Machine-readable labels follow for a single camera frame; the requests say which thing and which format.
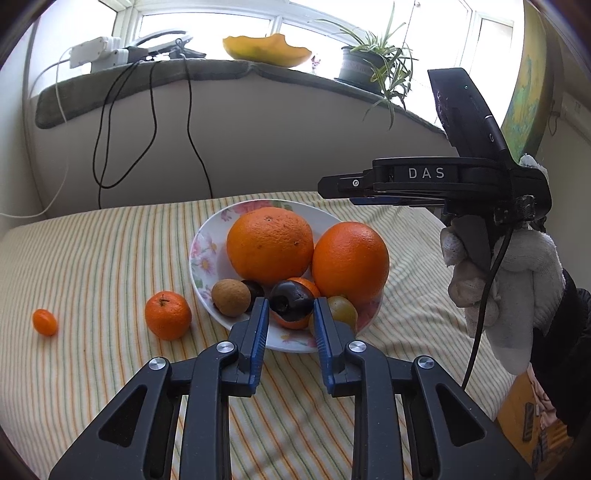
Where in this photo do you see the large pale-dusted orange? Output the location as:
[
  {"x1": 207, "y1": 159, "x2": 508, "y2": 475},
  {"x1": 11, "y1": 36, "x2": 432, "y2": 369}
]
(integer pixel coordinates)
[{"x1": 226, "y1": 207, "x2": 315, "y2": 286}]

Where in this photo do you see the brown longan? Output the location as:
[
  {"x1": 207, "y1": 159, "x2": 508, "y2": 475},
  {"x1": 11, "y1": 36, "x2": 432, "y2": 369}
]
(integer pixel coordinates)
[{"x1": 211, "y1": 278, "x2": 252, "y2": 318}]

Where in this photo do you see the mandarin with stem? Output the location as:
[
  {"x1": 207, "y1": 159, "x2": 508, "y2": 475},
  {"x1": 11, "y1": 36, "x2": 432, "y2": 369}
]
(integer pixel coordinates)
[{"x1": 144, "y1": 291, "x2": 193, "y2": 341}]

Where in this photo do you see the floral white plate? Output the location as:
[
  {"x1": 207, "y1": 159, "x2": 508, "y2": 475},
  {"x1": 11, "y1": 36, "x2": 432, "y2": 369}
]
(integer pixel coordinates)
[{"x1": 189, "y1": 199, "x2": 386, "y2": 354}]

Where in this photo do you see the yellow-green round fruit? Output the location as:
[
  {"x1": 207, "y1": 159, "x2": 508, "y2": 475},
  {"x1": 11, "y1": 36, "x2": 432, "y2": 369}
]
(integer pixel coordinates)
[{"x1": 308, "y1": 295, "x2": 359, "y2": 337}]

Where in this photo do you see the yellow curved bowl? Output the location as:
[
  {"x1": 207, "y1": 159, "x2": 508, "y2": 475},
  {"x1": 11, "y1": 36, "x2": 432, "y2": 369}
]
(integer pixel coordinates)
[{"x1": 222, "y1": 33, "x2": 313, "y2": 70}]

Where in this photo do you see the orange cardboard box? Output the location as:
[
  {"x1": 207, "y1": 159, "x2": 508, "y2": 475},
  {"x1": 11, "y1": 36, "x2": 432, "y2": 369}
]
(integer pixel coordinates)
[{"x1": 496, "y1": 369, "x2": 583, "y2": 480}]

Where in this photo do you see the green and yellow painting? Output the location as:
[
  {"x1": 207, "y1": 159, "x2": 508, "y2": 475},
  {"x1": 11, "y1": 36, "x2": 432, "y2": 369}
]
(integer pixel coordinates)
[{"x1": 501, "y1": 0, "x2": 557, "y2": 160}]

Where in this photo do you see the person's right forearm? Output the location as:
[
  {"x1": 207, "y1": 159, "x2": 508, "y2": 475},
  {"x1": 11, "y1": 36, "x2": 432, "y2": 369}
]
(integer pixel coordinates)
[{"x1": 529, "y1": 270, "x2": 591, "y2": 439}]

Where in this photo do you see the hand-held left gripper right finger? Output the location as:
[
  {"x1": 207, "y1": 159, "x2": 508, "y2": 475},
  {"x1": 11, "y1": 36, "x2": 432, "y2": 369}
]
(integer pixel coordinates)
[{"x1": 314, "y1": 298, "x2": 536, "y2": 480}]

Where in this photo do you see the potted spider plant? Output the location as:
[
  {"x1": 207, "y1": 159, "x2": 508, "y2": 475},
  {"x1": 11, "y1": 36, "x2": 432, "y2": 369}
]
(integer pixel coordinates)
[{"x1": 314, "y1": 2, "x2": 419, "y2": 132}]

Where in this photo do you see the white window frame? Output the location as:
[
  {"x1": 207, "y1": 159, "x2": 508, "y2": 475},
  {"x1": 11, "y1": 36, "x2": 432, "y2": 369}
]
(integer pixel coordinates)
[{"x1": 99, "y1": 0, "x2": 525, "y2": 61}]

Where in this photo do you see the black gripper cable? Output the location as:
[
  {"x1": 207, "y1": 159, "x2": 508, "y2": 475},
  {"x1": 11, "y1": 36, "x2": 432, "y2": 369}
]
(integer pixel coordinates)
[{"x1": 462, "y1": 226, "x2": 514, "y2": 393}]

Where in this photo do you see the white cable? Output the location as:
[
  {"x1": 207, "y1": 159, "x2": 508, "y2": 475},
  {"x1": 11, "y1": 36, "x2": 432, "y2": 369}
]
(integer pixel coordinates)
[{"x1": 0, "y1": 44, "x2": 75, "y2": 220}]

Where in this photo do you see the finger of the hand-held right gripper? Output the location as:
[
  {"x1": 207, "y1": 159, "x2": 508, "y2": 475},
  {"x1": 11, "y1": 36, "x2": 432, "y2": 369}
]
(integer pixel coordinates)
[{"x1": 318, "y1": 171, "x2": 440, "y2": 207}]

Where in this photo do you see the large smooth orange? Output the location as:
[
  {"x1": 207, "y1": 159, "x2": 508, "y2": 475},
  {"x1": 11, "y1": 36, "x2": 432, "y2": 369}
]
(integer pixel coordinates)
[{"x1": 311, "y1": 222, "x2": 391, "y2": 305}]

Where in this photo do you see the small orange kumquat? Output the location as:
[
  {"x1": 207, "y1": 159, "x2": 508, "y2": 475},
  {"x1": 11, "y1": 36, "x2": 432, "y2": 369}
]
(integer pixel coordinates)
[{"x1": 32, "y1": 308, "x2": 59, "y2": 337}]

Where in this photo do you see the striped cloth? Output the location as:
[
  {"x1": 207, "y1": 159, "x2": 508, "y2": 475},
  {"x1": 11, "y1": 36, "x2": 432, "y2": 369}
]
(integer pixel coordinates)
[{"x1": 0, "y1": 190, "x2": 518, "y2": 480}]

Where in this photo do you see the white power adapter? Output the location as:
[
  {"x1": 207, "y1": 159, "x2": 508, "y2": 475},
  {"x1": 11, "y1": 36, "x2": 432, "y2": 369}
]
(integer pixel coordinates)
[{"x1": 68, "y1": 36, "x2": 131, "y2": 70}]

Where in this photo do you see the white ring light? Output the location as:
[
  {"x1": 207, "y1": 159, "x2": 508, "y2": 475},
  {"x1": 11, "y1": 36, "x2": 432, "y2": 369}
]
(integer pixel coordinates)
[{"x1": 124, "y1": 29, "x2": 206, "y2": 62}]

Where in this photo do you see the person's right hand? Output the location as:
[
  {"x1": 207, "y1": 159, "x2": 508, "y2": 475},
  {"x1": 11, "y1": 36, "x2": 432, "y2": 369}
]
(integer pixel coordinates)
[{"x1": 440, "y1": 154, "x2": 567, "y2": 376}]

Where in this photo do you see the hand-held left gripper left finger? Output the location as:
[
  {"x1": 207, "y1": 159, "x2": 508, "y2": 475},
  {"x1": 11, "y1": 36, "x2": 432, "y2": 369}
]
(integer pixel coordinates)
[{"x1": 48, "y1": 298, "x2": 271, "y2": 480}]

